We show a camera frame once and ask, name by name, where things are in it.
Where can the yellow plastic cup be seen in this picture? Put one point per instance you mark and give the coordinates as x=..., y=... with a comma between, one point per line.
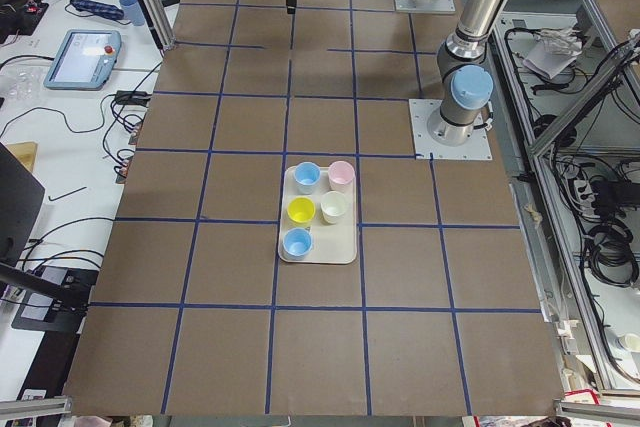
x=301, y=211

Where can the cream plastic tray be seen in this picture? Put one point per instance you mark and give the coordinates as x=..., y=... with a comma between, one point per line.
x=331, y=243

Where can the black allen key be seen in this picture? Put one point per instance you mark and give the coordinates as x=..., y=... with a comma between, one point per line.
x=55, y=198

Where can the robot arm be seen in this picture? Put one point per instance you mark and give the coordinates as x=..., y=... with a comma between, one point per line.
x=467, y=85

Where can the blue cup on desk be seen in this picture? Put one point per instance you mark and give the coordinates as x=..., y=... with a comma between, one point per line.
x=132, y=12

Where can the black monitor stand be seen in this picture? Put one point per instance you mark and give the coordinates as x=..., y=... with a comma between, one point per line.
x=56, y=298

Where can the blue plastic cup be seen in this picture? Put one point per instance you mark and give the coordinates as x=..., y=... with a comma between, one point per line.
x=307, y=176
x=296, y=244

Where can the pale green plastic cup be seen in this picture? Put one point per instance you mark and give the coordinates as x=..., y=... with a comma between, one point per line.
x=334, y=206

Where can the blue pencil case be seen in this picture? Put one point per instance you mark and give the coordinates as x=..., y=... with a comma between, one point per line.
x=102, y=10

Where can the pink plastic cup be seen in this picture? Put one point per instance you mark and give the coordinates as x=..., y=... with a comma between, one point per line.
x=341, y=175

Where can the teach pendant tablet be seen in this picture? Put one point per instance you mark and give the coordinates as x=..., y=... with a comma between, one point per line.
x=84, y=60

